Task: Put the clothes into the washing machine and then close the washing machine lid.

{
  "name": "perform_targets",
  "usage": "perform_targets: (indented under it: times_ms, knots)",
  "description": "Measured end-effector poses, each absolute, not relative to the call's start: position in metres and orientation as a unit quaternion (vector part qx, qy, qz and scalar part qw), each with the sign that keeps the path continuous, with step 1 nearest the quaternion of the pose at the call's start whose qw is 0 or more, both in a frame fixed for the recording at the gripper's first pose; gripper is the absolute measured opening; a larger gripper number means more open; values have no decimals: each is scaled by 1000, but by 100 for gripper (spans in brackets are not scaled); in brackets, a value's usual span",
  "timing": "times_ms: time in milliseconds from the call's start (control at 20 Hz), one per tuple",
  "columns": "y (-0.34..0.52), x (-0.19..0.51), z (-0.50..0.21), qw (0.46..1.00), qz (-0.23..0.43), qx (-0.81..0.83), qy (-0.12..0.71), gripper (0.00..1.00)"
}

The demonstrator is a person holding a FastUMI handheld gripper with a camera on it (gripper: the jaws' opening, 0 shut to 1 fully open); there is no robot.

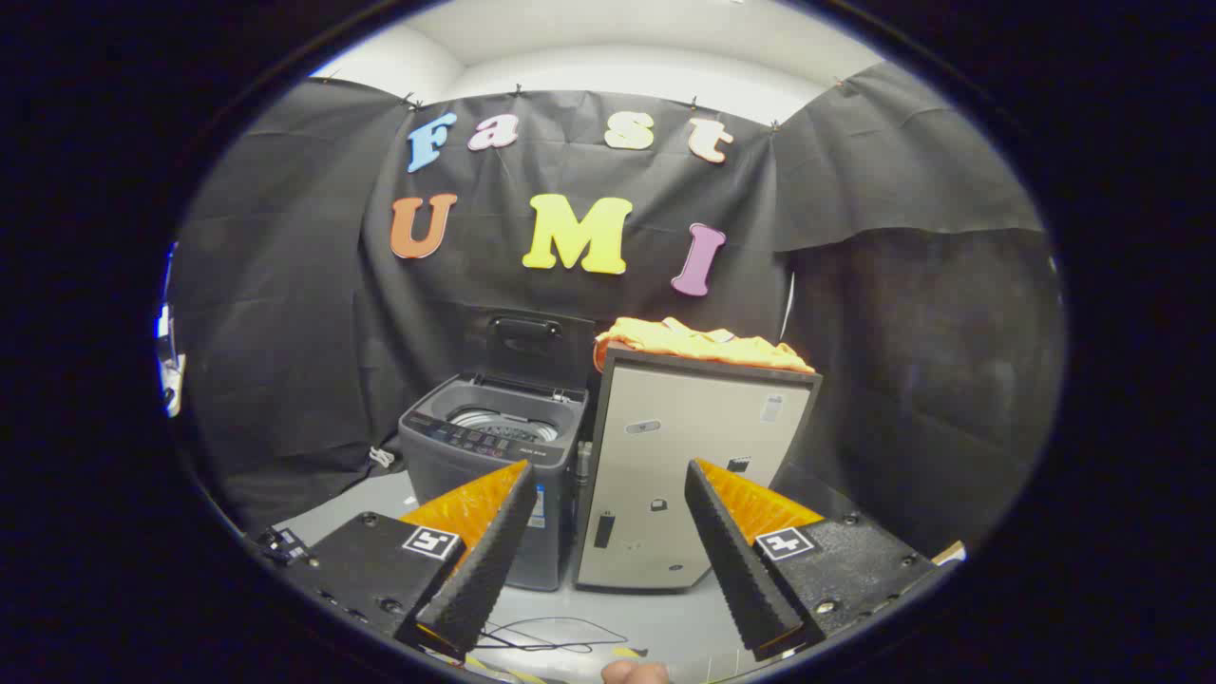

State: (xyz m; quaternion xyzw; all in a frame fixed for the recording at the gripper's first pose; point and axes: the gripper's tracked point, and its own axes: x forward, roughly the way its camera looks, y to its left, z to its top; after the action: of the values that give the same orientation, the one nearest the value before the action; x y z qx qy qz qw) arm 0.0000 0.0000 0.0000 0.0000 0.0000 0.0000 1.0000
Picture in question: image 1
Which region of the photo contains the black backdrop cloth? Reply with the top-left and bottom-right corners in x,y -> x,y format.
169,62 -> 1060,557

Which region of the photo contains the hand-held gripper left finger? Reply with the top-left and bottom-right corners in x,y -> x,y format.
283,460 -> 540,660

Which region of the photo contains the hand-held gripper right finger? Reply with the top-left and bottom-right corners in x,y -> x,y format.
684,458 -> 941,663

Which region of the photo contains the small black device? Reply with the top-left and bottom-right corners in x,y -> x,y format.
255,526 -> 316,568

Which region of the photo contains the white and blue equipment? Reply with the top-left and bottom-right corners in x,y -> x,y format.
156,245 -> 187,420

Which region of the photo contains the thin black floor cable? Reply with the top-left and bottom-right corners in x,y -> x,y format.
473,617 -> 630,656

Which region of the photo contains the orange polo shirt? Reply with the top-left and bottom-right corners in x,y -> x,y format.
594,316 -> 817,375

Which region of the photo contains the grey washing machine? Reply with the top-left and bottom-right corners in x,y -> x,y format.
398,371 -> 591,593

